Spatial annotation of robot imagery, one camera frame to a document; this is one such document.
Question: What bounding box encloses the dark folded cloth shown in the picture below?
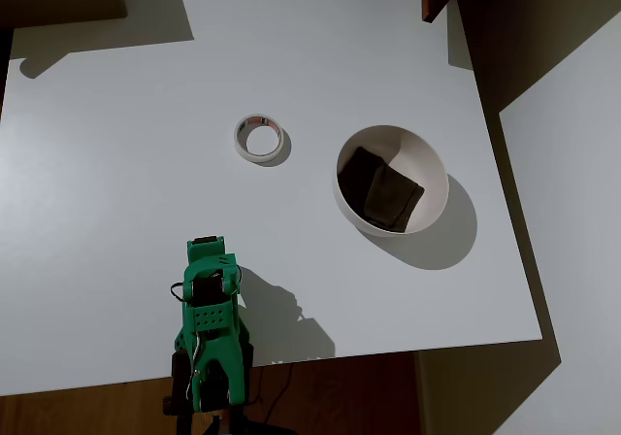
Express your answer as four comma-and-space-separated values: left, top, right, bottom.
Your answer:
337, 146, 426, 234

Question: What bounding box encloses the white round bowl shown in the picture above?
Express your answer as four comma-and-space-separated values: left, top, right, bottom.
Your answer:
331, 124, 450, 237

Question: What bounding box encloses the black floor cable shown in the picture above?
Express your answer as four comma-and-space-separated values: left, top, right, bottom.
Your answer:
251, 360, 298, 408

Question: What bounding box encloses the white masking tape roll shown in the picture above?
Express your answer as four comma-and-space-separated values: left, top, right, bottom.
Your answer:
233, 114, 285, 161

